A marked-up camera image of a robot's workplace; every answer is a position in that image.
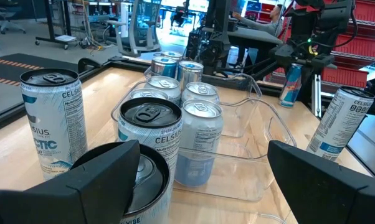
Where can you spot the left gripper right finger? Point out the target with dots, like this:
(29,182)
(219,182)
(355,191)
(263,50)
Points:
(330,193)

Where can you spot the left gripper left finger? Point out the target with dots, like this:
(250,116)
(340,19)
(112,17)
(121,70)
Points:
(66,202)

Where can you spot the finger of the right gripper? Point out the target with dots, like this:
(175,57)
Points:
(270,70)
(307,87)

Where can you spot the blue silver Red Bull can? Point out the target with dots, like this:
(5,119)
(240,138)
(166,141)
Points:
(190,73)
(172,55)
(290,87)
(164,67)

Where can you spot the white Celsius energy drink can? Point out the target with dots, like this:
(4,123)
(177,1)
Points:
(162,140)
(53,124)
(337,124)
(150,186)

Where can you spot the clear plastic bin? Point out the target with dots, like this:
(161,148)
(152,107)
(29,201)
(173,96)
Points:
(237,118)
(225,214)
(253,174)

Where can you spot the white and blue soda can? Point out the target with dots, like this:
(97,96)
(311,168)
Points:
(200,137)
(148,93)
(201,91)
(162,87)

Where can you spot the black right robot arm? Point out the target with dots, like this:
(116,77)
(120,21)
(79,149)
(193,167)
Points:
(334,18)

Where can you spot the black desk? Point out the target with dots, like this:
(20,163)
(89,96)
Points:
(249,36)

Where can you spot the person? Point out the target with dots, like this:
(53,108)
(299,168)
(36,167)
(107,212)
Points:
(262,26)

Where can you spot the grey office chair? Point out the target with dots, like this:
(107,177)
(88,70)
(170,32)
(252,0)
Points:
(140,28)

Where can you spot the black floor mat orange stripes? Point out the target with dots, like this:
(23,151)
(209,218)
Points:
(35,67)

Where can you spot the black rolling table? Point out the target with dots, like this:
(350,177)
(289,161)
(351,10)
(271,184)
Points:
(49,18)

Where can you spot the dark office chair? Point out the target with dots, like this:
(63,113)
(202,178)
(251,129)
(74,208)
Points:
(10,15)

